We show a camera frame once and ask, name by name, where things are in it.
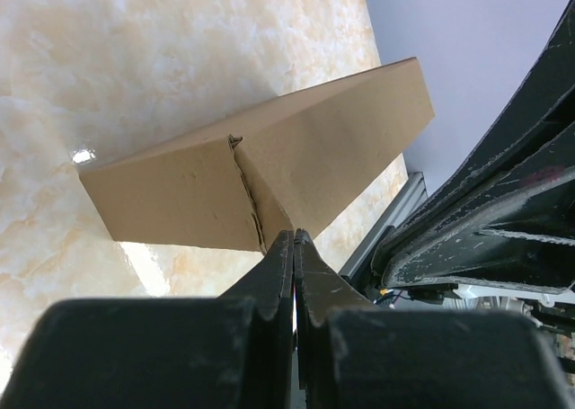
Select right aluminium frame post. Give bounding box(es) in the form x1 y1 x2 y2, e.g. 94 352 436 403
339 172 428 289

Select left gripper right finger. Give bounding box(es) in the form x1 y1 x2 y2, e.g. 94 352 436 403
294 229 574 408

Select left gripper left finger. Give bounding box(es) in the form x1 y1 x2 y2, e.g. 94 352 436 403
1 231 293 408

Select brown cardboard box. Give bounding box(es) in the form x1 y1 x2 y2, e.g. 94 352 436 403
80 58 434 252

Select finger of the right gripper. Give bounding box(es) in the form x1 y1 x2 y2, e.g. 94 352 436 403
370 4 574 293

